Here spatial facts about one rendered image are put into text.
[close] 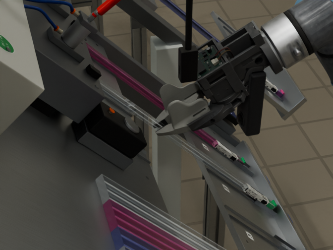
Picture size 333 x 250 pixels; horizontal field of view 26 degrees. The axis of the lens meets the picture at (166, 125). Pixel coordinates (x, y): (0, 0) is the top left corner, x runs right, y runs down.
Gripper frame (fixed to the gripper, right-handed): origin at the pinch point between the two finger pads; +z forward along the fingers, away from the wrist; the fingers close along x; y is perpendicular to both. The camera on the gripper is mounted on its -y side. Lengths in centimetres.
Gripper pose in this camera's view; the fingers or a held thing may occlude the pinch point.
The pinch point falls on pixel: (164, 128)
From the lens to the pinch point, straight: 111.4
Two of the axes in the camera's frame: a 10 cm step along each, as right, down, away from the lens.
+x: 2.6, 5.9, -7.6
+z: -8.4, 5.2, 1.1
